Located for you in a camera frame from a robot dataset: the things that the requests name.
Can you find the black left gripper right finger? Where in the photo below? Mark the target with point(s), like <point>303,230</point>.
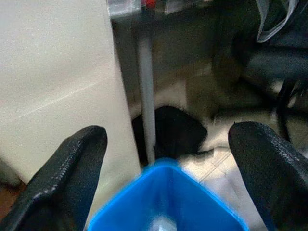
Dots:
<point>272,173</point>

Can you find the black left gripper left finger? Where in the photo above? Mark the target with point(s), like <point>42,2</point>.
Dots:
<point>57,183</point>

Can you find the black cloth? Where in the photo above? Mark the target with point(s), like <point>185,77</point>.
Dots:
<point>179,134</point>

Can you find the blue plastic bin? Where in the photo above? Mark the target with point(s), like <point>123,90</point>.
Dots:
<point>168,199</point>

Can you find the white cabinet panel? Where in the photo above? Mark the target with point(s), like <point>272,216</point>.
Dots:
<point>55,72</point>

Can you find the black office chair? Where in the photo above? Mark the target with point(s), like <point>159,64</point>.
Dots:
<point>276,62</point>

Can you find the grey metal table leg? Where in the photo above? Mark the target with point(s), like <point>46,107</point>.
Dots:
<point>147,96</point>

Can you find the clear plastic bag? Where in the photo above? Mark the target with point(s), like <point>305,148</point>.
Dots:
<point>264,33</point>

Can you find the clear plastic wrapper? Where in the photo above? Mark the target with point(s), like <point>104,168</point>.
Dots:
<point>122,7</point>

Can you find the small red item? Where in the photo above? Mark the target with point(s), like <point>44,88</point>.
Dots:
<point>150,2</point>

